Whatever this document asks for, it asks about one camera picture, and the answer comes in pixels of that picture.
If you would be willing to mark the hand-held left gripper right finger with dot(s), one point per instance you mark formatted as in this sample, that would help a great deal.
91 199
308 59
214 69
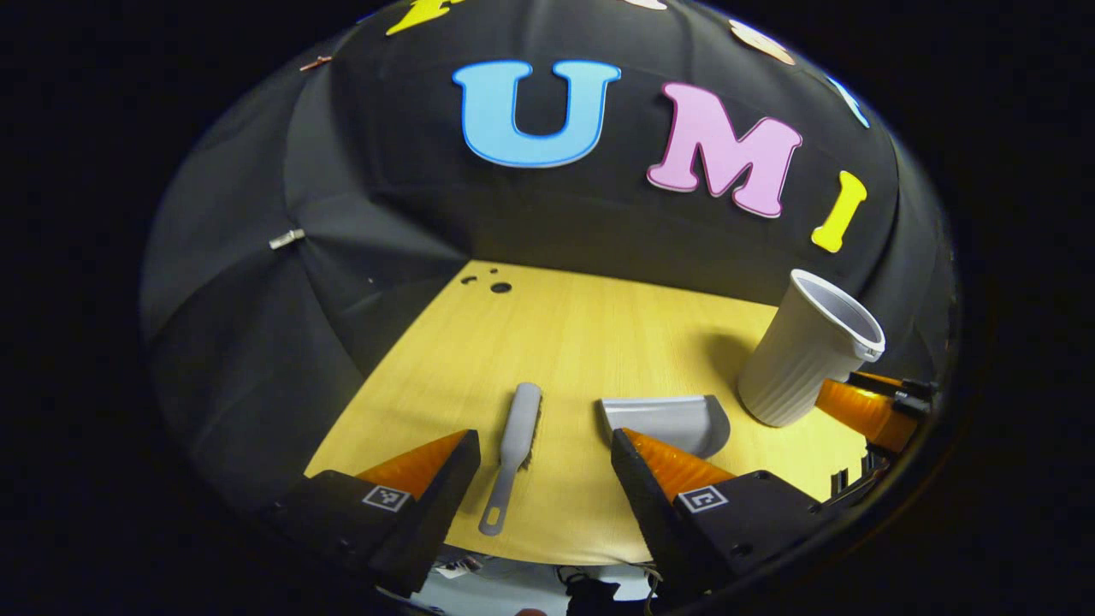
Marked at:
646 513

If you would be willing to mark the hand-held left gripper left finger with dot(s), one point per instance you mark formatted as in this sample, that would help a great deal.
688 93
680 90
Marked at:
445 505

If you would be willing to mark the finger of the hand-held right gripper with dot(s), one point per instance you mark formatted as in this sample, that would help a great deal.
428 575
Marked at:
864 411

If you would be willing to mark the white ribbed garbage bin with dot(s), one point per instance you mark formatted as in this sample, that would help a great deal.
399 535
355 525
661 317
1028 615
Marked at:
796 368

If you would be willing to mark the grey dustpan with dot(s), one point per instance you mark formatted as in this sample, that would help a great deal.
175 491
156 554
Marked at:
676 419

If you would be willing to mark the small grey broom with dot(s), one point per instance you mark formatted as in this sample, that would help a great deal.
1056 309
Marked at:
522 419

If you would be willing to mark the wooden desktop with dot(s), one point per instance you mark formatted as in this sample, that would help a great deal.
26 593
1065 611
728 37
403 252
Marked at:
582 342

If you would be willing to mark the small silver clip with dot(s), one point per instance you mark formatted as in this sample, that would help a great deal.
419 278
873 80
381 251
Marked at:
287 239

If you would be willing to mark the small copper clip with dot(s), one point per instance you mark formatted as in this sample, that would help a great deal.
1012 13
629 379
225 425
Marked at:
315 62

